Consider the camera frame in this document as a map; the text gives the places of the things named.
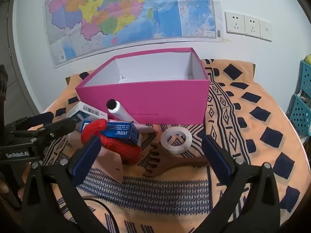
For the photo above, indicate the orange patterned cloth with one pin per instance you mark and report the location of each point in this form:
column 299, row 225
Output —
column 243, row 102

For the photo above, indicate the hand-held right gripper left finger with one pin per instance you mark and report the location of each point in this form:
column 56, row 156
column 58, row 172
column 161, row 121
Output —
column 85, row 160

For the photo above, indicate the white tube with black cap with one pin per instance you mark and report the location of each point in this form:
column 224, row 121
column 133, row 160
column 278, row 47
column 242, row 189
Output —
column 119, row 111

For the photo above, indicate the white cardboard medicine box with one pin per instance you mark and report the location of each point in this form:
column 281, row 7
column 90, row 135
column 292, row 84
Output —
column 82, row 110

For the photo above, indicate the yellow-green fruit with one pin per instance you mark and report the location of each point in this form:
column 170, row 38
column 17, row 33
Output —
column 308, row 59

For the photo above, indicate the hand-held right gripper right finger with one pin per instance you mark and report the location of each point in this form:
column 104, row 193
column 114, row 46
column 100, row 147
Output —
column 216, row 160

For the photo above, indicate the pale pink paper card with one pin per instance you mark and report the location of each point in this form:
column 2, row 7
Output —
column 109, row 167

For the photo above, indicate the brown wooden comb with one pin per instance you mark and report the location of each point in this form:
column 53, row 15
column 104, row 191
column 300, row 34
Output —
column 158, row 162

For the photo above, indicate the blue cardboard box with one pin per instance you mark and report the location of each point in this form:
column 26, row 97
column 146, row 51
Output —
column 121, row 131

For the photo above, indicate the white wall socket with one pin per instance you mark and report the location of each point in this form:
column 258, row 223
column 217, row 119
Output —
column 252, row 26
column 234, row 23

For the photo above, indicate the colourful wall map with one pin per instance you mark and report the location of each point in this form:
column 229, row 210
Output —
column 121, row 17

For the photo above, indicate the white tape roll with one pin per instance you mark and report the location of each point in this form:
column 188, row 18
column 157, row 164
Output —
column 163, row 140

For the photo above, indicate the white wall switch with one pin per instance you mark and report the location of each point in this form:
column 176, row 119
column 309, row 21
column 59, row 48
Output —
column 265, row 30

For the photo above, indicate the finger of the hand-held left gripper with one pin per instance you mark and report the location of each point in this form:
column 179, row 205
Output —
column 41, row 117
column 58, row 127

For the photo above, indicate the teal plastic basket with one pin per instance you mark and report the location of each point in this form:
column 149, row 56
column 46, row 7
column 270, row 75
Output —
column 305, row 75
column 300, row 116

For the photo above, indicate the pink cardboard box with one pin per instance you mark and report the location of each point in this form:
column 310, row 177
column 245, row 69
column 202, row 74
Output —
column 158, row 97

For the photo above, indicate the grey door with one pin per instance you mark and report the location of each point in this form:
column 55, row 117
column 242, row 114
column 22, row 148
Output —
column 14, row 65

